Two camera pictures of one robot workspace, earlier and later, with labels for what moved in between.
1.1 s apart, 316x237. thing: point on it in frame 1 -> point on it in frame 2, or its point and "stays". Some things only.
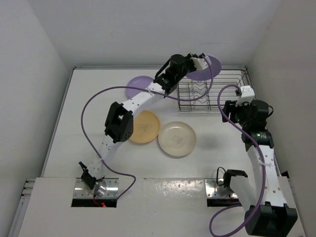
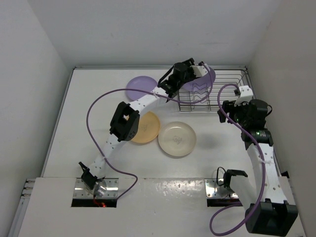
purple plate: x=138 y=81 stays
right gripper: x=229 y=107 stays
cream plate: x=177 y=138 stays
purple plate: x=205 y=73 -> x=201 y=83
